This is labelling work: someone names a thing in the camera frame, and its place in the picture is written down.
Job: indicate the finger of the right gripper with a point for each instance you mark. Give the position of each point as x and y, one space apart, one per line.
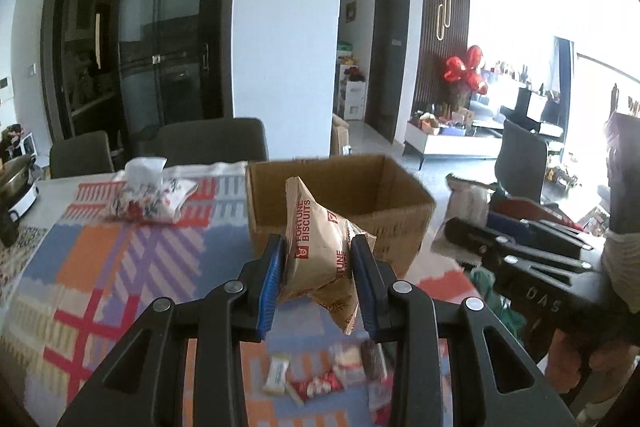
493 247
536 234

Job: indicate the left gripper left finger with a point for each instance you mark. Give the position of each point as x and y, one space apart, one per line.
140 382

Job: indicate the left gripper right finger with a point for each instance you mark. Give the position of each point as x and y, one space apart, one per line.
494 382

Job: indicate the brown white snack bar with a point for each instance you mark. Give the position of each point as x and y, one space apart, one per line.
470 201

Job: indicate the Fortune Biscuits beige packet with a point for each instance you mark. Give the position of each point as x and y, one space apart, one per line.
317 263

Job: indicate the green cloth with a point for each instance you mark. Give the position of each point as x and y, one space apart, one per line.
484 282

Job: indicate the black chair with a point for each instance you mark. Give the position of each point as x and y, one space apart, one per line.
521 163

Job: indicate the white low tv cabinet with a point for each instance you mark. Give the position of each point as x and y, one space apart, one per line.
449 146

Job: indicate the brown cardboard box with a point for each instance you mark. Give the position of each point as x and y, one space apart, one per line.
372 191

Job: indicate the colourful patterned tablecloth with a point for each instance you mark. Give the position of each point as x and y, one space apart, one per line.
130 321

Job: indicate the small white candy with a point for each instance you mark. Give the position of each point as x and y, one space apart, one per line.
277 376

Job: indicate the white red small packet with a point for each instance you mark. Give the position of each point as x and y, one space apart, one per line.
348 365

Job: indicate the red foil balloon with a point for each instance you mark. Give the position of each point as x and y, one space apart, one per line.
467 70

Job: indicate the red white candy packet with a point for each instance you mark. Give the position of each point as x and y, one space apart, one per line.
312 388

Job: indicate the floral tissue pouch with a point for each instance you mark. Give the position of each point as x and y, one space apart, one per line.
149 194

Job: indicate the white drawer cabinet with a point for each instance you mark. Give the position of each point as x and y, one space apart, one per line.
351 92

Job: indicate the electric cooking pot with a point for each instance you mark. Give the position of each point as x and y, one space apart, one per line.
19 191

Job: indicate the dark grey dining chair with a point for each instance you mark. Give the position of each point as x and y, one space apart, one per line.
205 142

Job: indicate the black glass door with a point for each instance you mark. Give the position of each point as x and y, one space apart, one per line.
131 67

